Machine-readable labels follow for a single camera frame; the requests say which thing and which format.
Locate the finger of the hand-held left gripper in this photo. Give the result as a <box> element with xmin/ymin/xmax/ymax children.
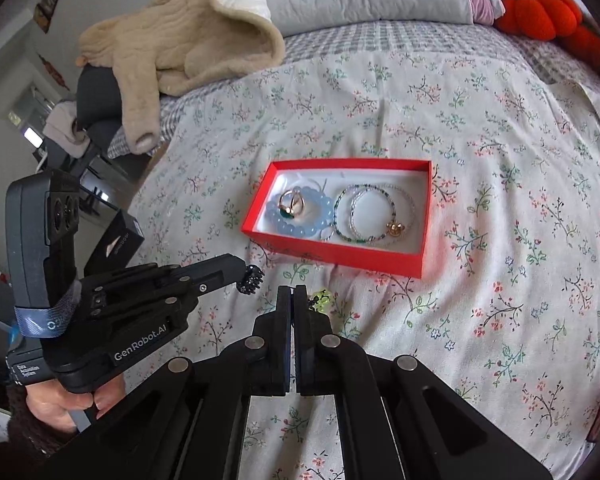
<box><xmin>86</xmin><ymin>262</ymin><xmax>192</xmax><ymax>294</ymax></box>
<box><xmin>96</xmin><ymin>253</ymin><xmax>247</xmax><ymax>329</ymax></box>

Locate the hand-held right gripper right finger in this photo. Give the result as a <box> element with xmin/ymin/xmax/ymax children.
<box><xmin>295</xmin><ymin>285</ymin><xmax>556</xmax><ymax>480</ymax></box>

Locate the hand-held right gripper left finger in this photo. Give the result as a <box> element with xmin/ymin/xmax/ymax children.
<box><xmin>42</xmin><ymin>285</ymin><xmax>297</xmax><ymax>480</ymax></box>

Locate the light blue bead bracelet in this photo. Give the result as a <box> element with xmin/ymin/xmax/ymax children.
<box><xmin>265</xmin><ymin>187</ymin><xmax>337</xmax><ymax>237</ymax></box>

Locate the gold ring with green stone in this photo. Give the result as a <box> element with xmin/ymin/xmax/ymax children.
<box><xmin>278</xmin><ymin>188</ymin><xmax>310</xmax><ymax>221</ymax></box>

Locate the red cardboard box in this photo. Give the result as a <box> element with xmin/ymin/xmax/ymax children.
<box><xmin>241</xmin><ymin>158</ymin><xmax>433</xmax><ymax>280</ymax></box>

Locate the clear bracelet with green beads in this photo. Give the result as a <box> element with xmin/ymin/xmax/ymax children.
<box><xmin>332</xmin><ymin>185</ymin><xmax>398</xmax><ymax>247</ymax></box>

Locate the clear bracelet with gold charm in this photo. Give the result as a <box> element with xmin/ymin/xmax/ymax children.
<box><xmin>352</xmin><ymin>183</ymin><xmax>414</xmax><ymax>247</ymax></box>

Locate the person's left forearm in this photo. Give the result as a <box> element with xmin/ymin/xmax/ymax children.
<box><xmin>0</xmin><ymin>382</ymin><xmax>81</xmax><ymax>480</ymax></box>

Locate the person's left hand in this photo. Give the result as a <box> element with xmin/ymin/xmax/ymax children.
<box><xmin>25</xmin><ymin>373</ymin><xmax>127</xmax><ymax>436</ymax></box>

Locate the black cardboard box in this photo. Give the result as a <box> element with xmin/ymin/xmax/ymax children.
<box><xmin>83</xmin><ymin>208</ymin><xmax>145</xmax><ymax>277</ymax></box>

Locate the pale cloth on chair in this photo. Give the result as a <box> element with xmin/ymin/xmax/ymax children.
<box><xmin>42</xmin><ymin>100</ymin><xmax>94</xmax><ymax>159</ymax></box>

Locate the dark chair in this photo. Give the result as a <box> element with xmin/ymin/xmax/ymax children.
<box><xmin>75</xmin><ymin>65</ymin><xmax>157</xmax><ymax>162</ymax></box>

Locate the beige quilted jacket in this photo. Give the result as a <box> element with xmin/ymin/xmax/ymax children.
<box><xmin>75</xmin><ymin>0</ymin><xmax>287</xmax><ymax>156</ymax></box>

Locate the orange pumpkin plush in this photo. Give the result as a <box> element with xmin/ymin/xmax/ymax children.
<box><xmin>495</xmin><ymin>0</ymin><xmax>600</xmax><ymax>72</ymax></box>

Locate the red wall decoration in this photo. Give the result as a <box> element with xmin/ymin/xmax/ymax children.
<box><xmin>36</xmin><ymin>52</ymin><xmax>72</xmax><ymax>92</ymax></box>

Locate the wall poster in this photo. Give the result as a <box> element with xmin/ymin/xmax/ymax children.
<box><xmin>33</xmin><ymin>0</ymin><xmax>61</xmax><ymax>34</ymax></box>

